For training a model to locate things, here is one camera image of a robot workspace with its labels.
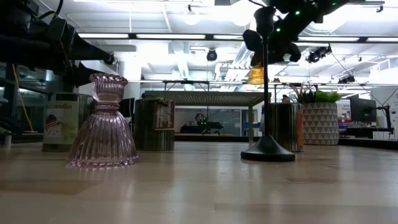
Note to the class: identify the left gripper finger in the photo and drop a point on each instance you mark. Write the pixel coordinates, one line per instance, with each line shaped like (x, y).
(85, 74)
(87, 51)

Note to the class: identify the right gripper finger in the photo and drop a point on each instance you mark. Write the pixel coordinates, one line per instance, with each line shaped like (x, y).
(294, 52)
(252, 40)

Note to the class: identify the amber glass candle holder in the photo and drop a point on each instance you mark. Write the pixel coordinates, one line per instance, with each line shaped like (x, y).
(256, 76)

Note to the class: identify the candle tin white green label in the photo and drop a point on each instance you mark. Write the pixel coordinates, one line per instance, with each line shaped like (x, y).
(62, 124)

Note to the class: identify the pink glass candle holder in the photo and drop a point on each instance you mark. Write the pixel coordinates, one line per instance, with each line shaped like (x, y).
(102, 137)

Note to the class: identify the candle tin orange label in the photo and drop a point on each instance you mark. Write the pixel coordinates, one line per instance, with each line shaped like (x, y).
(284, 127)

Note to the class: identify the candle tin brown label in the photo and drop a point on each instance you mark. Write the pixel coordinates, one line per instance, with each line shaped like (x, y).
(146, 130)

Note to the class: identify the black metal candlestick holder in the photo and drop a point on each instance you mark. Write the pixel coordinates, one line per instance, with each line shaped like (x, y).
(266, 149)

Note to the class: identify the black background robot arm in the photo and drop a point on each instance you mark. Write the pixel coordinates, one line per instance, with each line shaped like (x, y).
(205, 125)

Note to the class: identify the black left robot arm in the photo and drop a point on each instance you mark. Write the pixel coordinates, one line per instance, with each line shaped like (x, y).
(18, 46)

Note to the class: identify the black ceiling spotlight cluster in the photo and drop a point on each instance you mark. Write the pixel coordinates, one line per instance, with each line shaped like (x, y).
(318, 53)

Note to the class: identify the person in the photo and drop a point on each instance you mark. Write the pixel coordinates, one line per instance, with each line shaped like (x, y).
(199, 117)
(285, 98)

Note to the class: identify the black computer monitor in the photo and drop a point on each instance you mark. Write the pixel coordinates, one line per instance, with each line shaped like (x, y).
(127, 107)
(362, 110)

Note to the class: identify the small black ceiling spotlight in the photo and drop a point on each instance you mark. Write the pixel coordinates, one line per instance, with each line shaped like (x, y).
(346, 79)

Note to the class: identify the round white ceiling lamp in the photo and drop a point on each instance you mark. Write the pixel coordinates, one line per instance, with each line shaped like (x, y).
(191, 17)

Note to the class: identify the mint perforated metal shelf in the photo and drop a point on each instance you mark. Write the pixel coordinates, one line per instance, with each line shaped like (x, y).
(211, 98)

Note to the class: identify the succulent in triangle-patterned pot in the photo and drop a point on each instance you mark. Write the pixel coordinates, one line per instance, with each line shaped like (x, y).
(320, 124)

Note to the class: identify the long ceiling strip light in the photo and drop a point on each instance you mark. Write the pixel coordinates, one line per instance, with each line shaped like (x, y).
(171, 36)

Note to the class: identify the black office desk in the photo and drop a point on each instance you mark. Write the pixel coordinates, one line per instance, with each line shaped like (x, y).
(367, 131)

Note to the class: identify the black ceiling dome camera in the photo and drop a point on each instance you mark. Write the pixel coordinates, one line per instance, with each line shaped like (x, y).
(212, 55)
(110, 60)

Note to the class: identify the small white post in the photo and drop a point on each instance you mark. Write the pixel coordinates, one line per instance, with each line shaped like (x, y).
(7, 140)

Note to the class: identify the black aluminium table frame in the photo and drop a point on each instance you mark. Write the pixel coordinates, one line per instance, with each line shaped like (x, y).
(211, 137)

